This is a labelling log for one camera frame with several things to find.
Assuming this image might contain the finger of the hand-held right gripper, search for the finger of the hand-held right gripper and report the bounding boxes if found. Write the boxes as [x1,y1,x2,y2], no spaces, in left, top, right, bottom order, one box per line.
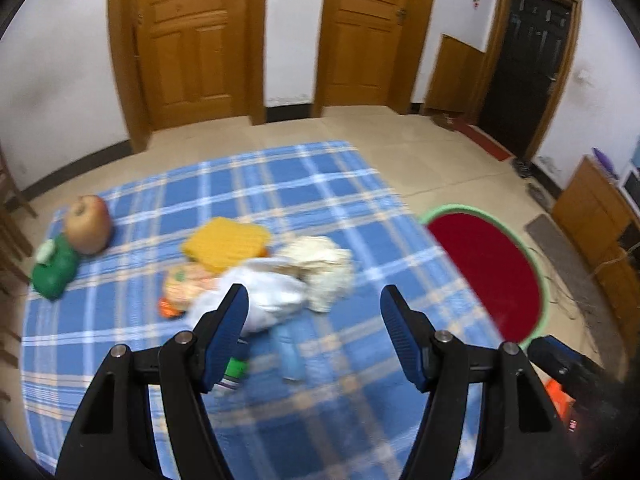
[527,335,583,386]

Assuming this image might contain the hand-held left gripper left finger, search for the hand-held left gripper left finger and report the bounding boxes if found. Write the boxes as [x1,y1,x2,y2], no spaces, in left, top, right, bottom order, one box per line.
[55,283,251,480]

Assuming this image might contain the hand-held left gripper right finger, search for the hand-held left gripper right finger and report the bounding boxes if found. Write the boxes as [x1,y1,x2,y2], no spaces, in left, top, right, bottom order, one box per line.
[380,285,583,480]

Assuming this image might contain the small green white bottle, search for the small green white bottle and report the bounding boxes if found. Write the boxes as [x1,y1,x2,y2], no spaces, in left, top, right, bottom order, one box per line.
[217,340,250,393]

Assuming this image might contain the white plastic bag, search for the white plastic bag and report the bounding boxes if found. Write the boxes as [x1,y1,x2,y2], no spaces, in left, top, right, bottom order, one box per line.
[185,257,308,336]

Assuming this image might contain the orange cardboard box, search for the orange cardboard box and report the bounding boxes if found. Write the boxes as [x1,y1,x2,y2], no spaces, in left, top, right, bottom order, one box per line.
[162,262,226,318]

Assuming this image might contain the large yellow foam fruit net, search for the large yellow foam fruit net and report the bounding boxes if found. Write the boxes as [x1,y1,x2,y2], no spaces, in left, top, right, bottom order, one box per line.
[181,217,271,273]

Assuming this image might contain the red green round stool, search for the red green round stool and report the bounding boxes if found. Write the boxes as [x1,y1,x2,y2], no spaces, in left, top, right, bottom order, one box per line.
[419,203,552,350]

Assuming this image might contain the cream paper ball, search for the cream paper ball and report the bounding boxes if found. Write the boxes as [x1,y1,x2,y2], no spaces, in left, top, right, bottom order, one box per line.
[277,235,353,313]

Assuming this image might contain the orange plastic stool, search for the orange plastic stool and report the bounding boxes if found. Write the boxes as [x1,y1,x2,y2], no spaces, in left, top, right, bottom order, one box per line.
[544,379,573,413]

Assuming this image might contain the grey floor mat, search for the grey floor mat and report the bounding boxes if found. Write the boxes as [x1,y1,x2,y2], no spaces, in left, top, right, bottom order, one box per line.
[525,214,626,361]

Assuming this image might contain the wooden cabinet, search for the wooden cabinet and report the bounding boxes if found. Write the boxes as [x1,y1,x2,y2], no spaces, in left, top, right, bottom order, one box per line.
[550,156,640,341]

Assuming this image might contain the blue plaid tablecloth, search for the blue plaid tablecloth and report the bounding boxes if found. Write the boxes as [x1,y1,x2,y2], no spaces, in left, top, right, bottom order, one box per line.
[20,141,506,480]

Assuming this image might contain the brown slippers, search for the brown slippers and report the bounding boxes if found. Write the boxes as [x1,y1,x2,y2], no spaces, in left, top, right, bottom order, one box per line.
[527,182,552,207]

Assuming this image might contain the yellow red apple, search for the yellow red apple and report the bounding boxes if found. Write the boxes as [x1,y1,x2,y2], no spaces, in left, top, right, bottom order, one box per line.
[65,195,112,255]

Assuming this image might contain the green pumpkin-shaped container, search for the green pumpkin-shaped container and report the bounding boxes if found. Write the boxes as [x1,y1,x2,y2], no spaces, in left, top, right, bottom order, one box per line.
[31,235,80,302]

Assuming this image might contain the purple object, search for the purple object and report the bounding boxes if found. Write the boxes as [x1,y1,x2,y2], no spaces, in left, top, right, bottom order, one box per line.
[592,147,619,176]

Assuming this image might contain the red doormat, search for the red doormat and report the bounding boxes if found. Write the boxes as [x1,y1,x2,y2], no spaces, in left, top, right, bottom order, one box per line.
[452,122,513,162]

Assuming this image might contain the wooden dining chair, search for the wooden dining chair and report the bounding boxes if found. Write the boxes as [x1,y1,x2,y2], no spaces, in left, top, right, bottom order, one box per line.
[0,150,38,291]

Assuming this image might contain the black entrance door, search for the black entrance door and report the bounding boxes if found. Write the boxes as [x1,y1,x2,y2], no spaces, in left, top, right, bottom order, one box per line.
[472,0,583,161]

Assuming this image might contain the wide wooden panel door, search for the wide wooden panel door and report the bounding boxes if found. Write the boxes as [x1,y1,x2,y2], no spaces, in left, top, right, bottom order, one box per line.
[107,0,271,153]

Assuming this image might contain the narrow wooden panel door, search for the narrow wooden panel door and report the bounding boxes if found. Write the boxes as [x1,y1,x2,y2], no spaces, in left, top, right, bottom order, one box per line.
[312,0,441,118]

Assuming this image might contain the wooden wall panel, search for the wooden wall panel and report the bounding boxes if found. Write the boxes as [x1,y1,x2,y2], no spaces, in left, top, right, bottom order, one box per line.
[425,34,486,117]

